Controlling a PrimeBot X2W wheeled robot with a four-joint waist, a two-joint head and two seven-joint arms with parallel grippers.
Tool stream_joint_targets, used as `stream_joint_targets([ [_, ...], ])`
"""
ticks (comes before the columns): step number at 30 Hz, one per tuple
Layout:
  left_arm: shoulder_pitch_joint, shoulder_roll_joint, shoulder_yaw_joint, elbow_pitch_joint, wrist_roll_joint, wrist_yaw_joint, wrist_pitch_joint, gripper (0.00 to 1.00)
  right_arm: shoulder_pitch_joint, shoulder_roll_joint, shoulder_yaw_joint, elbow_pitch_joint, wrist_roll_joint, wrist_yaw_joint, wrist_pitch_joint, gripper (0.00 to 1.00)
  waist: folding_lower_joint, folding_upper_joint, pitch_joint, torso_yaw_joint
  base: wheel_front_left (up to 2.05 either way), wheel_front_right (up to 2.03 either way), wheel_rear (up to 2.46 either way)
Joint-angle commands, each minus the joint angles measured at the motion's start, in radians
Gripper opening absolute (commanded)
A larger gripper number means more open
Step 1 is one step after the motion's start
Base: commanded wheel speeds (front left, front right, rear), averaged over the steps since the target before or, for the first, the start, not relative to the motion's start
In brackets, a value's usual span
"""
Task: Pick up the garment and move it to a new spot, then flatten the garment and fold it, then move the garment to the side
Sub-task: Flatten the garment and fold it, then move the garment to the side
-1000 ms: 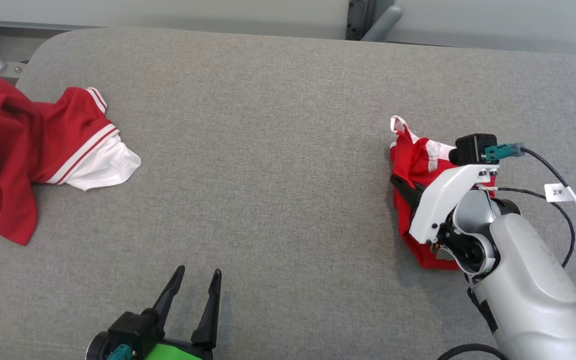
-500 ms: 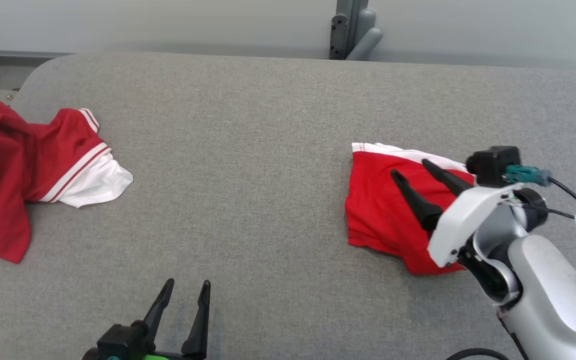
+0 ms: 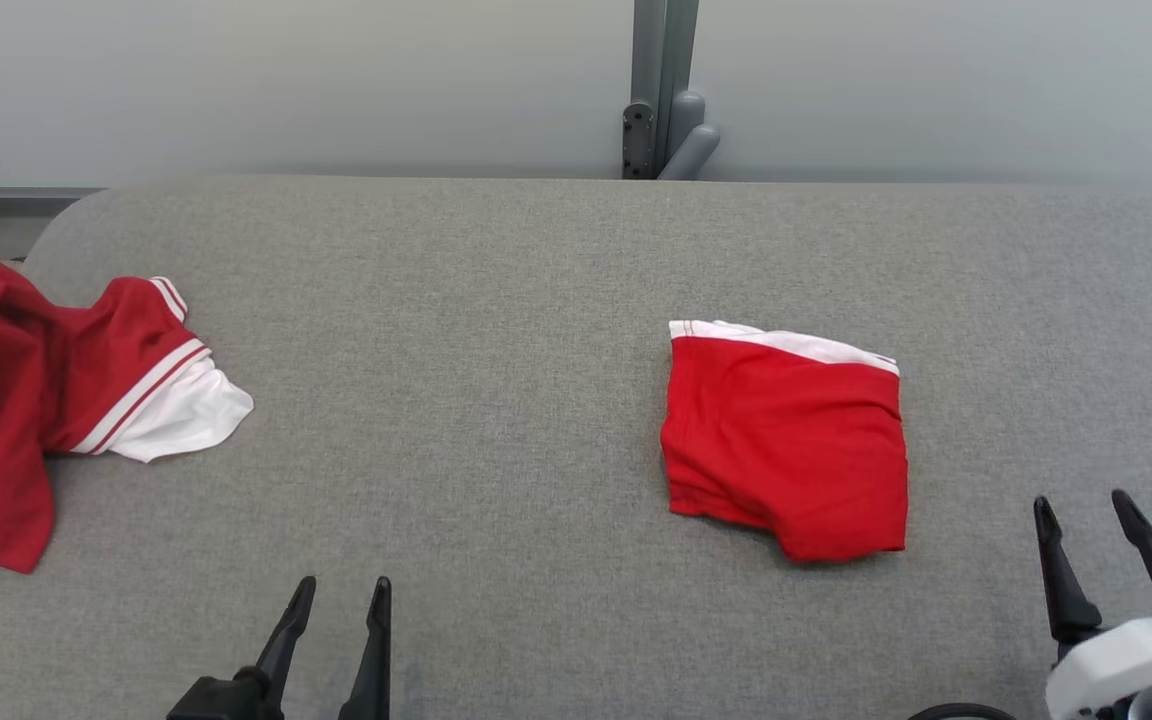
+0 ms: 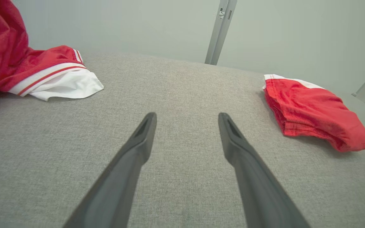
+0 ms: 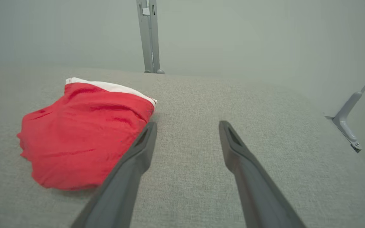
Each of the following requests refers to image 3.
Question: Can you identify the grey metal post bracket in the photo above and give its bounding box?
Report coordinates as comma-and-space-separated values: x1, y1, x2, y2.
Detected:
622, 0, 702, 181

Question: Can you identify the black looped cable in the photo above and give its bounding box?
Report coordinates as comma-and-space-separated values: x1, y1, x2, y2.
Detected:
906, 702, 1023, 720

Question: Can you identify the red shorts white band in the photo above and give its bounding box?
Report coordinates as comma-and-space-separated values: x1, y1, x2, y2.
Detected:
659, 319, 910, 565

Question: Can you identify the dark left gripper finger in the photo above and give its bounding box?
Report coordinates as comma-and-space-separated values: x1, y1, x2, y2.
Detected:
338, 576, 394, 720
254, 575, 318, 706

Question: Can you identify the grey round tube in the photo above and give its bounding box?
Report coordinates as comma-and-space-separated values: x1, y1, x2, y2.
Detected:
657, 90, 721, 182

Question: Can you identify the grey metal rail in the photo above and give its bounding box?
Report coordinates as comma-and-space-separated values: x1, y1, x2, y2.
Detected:
0, 184, 103, 259

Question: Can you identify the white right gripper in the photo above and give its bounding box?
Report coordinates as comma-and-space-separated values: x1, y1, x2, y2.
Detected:
1032, 488, 1152, 720

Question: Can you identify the red white Bulls jersey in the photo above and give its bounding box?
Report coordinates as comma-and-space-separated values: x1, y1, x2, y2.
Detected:
0, 258, 256, 576

